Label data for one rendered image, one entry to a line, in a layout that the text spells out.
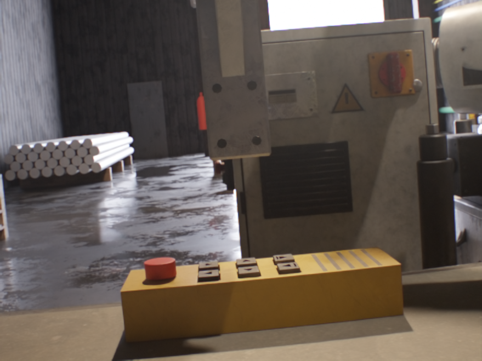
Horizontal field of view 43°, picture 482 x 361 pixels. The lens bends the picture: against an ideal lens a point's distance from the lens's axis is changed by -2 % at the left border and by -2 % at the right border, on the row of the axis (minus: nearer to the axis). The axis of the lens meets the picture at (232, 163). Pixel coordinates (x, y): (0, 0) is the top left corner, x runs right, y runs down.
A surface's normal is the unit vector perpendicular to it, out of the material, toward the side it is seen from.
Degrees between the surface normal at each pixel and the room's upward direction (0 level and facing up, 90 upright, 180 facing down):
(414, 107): 90
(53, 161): 90
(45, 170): 90
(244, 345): 0
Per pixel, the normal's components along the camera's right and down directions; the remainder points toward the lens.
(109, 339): -0.09, -0.99
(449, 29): -0.62, -0.37
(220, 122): 0.04, 0.07
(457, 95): -0.46, 0.72
